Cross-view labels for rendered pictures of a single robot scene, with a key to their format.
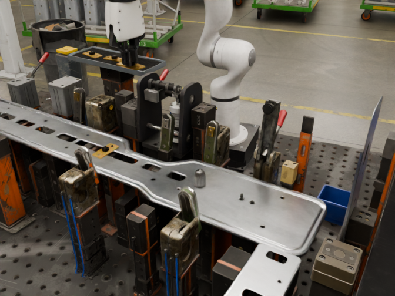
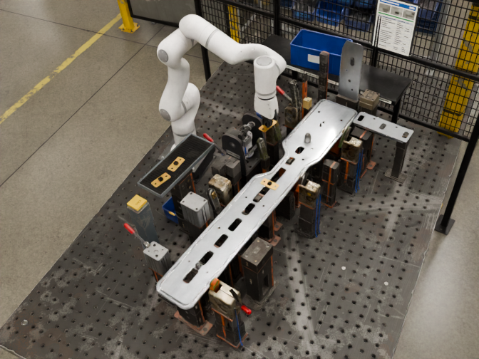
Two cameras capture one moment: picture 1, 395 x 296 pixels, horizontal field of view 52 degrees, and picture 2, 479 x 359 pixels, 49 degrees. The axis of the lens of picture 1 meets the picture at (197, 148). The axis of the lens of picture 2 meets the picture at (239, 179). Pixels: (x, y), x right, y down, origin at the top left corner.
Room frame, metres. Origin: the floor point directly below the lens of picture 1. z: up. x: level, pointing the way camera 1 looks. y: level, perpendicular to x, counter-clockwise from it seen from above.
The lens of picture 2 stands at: (0.96, 1.90, 2.82)
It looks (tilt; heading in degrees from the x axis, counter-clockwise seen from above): 48 degrees down; 279
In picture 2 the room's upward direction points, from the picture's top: 6 degrees counter-clockwise
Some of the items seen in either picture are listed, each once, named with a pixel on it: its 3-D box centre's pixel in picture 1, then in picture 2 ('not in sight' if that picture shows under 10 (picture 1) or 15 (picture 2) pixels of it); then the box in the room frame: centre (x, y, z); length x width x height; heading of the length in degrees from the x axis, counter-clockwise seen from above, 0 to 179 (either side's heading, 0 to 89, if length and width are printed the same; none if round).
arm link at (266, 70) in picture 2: not in sight; (265, 73); (1.08, 0.19, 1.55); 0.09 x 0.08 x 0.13; 58
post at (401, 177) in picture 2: not in sight; (399, 157); (0.43, -0.05, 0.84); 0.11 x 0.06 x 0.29; 149
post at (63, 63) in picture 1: (75, 103); (147, 236); (1.62, 0.53, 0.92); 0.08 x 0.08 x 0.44; 59
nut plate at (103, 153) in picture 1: (105, 149); (269, 183); (1.08, 0.28, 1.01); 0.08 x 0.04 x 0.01; 148
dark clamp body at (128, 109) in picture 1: (139, 151); (232, 187); (1.26, 0.21, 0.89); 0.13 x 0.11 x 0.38; 149
